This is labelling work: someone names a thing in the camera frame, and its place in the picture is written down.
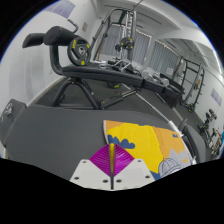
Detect chrome barbell sleeve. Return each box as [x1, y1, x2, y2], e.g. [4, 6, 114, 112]
[166, 119, 188, 138]

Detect grey window curtain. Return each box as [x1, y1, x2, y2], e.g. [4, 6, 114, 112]
[99, 24, 152, 66]
[149, 39, 182, 76]

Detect thin silver bar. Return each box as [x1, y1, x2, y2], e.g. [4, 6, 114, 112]
[136, 94, 172, 123]

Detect black squat rack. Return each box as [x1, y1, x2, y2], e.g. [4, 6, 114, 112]
[175, 55, 206, 114]

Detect yellow orange printed towel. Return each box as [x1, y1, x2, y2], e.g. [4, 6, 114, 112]
[102, 119, 198, 190]

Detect black yellow-marked weight plate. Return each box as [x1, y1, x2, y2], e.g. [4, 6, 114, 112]
[66, 36, 92, 67]

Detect black weight bench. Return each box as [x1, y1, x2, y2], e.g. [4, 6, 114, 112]
[22, 25, 185, 111]

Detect small black weight plate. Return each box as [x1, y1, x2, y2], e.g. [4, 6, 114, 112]
[119, 36, 135, 51]

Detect person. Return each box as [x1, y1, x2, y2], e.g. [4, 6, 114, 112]
[214, 127, 224, 158]

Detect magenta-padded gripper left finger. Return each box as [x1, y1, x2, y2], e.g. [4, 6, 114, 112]
[69, 142, 113, 191]

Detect chrome dumbbell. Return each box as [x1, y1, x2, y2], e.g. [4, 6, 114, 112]
[157, 76, 171, 88]
[141, 68, 155, 81]

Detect black padded bench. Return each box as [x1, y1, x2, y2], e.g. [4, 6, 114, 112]
[181, 124, 202, 162]

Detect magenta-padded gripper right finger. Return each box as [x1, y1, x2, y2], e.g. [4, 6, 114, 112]
[114, 143, 157, 191]

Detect pale purple wall poster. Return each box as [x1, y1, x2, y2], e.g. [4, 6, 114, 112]
[210, 87, 223, 108]

